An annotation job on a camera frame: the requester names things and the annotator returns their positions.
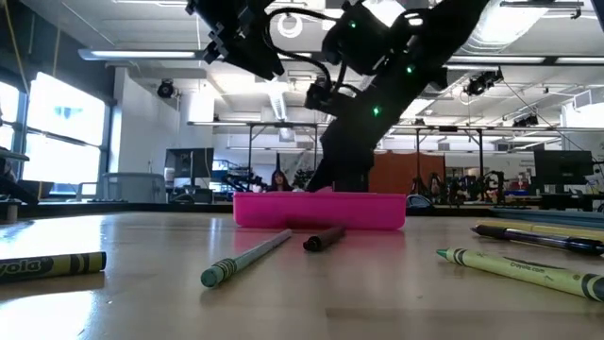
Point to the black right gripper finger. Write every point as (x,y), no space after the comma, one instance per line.
(340,181)

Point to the pink plastic supply box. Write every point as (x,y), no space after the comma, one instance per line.
(330,210)

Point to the teal pencil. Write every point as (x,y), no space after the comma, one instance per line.
(245,260)

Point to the black pen with grip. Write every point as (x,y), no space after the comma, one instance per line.
(533,238)

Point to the green crayon yellow-green wrapper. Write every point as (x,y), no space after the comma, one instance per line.
(519,271)

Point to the yellow highlighter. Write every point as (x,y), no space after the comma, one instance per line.
(566,231)

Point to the yellow-green crayon black print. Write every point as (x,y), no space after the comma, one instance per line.
(71,264)

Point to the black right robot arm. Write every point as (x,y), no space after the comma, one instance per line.
(439,38)

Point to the orange partition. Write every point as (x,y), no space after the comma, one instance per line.
(406,172)

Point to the person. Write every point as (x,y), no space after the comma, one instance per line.
(280,181)

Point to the blue chair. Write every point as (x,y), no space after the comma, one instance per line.
(417,203)

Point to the background robot arms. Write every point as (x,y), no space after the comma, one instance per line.
(245,181)
(453,186)

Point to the overhead light bar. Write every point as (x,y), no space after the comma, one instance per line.
(141,54)

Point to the dark monitor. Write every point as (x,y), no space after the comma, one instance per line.
(564,167)
(189,163)

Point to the black ceiling spotlight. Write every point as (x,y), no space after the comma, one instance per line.
(525,121)
(481,82)

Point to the grey cabinet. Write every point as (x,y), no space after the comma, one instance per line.
(132,189)

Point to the large window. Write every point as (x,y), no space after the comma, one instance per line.
(61,108)

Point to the narrow window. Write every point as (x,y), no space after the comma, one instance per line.
(8,101)

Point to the grey cylindrical foot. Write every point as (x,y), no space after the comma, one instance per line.
(9,212)

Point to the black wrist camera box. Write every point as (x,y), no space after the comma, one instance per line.
(321,96)

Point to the black metal stand frame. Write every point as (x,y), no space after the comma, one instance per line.
(250,151)
(418,156)

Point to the black ceiling camera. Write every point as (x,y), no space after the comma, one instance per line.
(165,89)

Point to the silver ceiling duct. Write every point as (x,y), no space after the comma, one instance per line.
(500,28)

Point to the black sloping frame strut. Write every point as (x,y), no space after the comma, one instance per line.
(19,189)

